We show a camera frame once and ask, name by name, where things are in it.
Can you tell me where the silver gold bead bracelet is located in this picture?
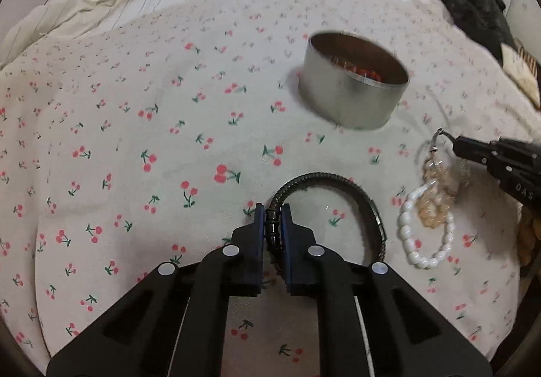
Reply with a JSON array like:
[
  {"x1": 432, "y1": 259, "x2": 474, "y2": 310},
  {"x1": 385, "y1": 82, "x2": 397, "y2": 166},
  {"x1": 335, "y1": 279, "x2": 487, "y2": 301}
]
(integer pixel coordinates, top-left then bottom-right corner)
[{"x1": 424, "y1": 128, "x2": 449, "y2": 162}]

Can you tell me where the white pearl bracelet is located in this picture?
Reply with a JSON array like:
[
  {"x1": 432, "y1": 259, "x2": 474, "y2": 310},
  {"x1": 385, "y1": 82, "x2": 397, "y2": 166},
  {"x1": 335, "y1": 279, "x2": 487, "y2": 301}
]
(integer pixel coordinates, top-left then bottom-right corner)
[{"x1": 397, "y1": 184, "x2": 457, "y2": 270}]

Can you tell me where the peach bead bracelet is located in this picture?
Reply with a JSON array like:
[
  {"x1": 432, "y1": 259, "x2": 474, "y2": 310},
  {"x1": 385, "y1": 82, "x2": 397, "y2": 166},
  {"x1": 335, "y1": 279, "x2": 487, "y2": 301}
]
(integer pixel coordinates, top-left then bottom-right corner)
[{"x1": 415, "y1": 156, "x2": 460, "y2": 230}]

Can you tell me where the black braided leather bracelet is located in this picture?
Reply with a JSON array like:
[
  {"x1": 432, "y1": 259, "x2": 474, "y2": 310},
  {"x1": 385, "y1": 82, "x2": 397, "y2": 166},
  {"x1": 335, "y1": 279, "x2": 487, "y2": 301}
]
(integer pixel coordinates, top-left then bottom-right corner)
[{"x1": 263, "y1": 172, "x2": 389, "y2": 277}]

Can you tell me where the red bead bracelet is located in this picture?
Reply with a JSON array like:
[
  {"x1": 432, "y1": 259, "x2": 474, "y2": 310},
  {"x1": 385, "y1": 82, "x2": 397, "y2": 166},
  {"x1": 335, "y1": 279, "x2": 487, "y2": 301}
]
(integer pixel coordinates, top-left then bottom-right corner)
[{"x1": 333, "y1": 57, "x2": 383, "y2": 84}]

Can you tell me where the right hand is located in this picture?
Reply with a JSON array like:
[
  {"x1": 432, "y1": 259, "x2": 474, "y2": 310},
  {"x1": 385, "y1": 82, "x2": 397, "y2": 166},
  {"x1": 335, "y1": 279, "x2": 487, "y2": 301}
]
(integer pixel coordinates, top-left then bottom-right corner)
[{"x1": 517, "y1": 206, "x2": 541, "y2": 269}]

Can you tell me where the paper bag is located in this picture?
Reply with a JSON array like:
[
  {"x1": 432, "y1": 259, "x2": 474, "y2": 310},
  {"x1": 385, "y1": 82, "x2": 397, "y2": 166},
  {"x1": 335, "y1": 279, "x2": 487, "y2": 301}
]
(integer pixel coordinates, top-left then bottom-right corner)
[{"x1": 501, "y1": 44, "x2": 540, "y2": 110}]

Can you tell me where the black jacket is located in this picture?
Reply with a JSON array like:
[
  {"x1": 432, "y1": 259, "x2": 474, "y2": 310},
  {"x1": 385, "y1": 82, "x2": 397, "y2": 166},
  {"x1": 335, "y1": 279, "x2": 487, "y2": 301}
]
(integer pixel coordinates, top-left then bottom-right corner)
[{"x1": 440, "y1": 0, "x2": 516, "y2": 66}]

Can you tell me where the cherry print bed sheet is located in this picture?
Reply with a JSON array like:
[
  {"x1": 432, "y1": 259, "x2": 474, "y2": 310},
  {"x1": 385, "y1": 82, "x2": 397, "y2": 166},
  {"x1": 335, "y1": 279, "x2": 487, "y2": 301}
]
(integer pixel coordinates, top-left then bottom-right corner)
[{"x1": 1, "y1": 0, "x2": 540, "y2": 370}]

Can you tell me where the round silver metal tin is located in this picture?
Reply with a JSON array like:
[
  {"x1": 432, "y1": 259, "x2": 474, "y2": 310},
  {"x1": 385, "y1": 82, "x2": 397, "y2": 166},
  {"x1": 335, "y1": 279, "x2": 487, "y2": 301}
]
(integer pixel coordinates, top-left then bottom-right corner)
[{"x1": 299, "y1": 31, "x2": 410, "y2": 130}]

